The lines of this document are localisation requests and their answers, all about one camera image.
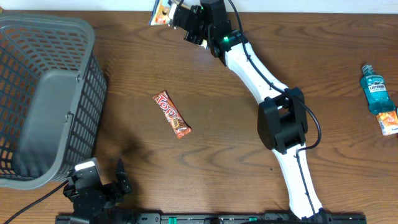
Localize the yellow snack chips bag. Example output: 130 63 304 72
149 0 177 26

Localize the red chocolate bar wrapper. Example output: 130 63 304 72
153 90 192 139

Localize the teal mouthwash bottle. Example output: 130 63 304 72
360 63 396 115

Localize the small orange snack packet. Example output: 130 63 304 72
376 111 398 136

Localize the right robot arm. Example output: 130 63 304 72
170 1 322 220

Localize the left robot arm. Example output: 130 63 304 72
63 157 135 223

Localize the grey plastic mesh basket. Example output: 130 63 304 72
1 12 107 190

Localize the black left camera cable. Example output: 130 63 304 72
2 180 70 224

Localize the black camera cable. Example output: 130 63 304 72
228 0 322 218
2 180 70 224

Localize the black right camera cable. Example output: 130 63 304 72
228 0 322 218

